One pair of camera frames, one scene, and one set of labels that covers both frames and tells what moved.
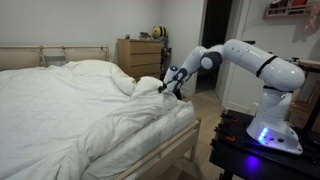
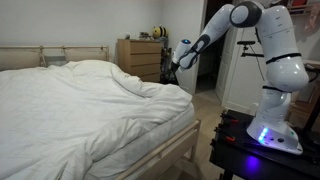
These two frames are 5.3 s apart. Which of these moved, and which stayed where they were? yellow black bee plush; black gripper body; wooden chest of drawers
Moved: black gripper body
Stayed: yellow black bee plush; wooden chest of drawers
